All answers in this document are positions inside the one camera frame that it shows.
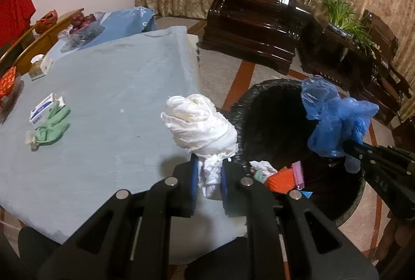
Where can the light blue tablecloth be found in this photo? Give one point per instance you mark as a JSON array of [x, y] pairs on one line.
[[113, 88]]

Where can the orange-red plastic bag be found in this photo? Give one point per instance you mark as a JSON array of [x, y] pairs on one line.
[[47, 20]]

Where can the green foam piece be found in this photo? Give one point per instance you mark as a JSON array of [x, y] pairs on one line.
[[259, 175]]

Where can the orange foam net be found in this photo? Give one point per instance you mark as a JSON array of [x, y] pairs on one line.
[[282, 181]]

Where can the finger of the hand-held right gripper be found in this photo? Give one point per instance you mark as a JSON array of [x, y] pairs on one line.
[[355, 150]]

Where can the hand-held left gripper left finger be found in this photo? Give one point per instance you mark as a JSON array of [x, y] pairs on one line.
[[193, 176]]

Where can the pink cloth pouch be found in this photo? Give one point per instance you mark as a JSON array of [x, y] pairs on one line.
[[297, 173]]

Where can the blue plastic bag on table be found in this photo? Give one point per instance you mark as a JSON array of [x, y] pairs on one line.
[[126, 23]]

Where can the dark wooden side table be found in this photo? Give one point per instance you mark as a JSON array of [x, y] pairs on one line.
[[327, 53]]

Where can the bag of red fruit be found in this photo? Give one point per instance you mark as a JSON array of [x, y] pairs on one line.
[[84, 35]]

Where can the green rubber glove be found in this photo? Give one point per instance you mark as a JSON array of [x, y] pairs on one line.
[[52, 129]]

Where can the red cloth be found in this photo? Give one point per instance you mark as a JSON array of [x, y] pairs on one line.
[[16, 7]]

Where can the light wooden chair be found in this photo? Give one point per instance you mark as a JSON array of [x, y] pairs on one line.
[[19, 43], [35, 48]]

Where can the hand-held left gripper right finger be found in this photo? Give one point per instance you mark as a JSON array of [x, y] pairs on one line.
[[224, 182]]

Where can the blue packet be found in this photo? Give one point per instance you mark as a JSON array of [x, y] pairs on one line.
[[306, 194]]

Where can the red apple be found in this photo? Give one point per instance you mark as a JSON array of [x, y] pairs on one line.
[[77, 19], [89, 19]]

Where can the blue plastic bag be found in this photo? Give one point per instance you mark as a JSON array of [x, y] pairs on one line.
[[330, 124], [126, 23]]

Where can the white tissue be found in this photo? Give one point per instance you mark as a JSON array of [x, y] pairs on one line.
[[264, 167]]

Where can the white and blue carton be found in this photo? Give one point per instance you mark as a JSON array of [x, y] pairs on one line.
[[42, 106]]

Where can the black trash bin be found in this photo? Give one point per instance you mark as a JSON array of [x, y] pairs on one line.
[[275, 124]]

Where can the red snack packets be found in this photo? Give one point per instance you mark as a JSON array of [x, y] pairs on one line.
[[8, 83]]

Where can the small cardboard box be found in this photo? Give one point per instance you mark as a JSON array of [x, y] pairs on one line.
[[40, 67]]

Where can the green potted plant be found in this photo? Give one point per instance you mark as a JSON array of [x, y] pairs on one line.
[[340, 12]]

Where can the dark wooden armchair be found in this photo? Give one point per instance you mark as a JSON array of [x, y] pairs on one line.
[[385, 46], [256, 7]]

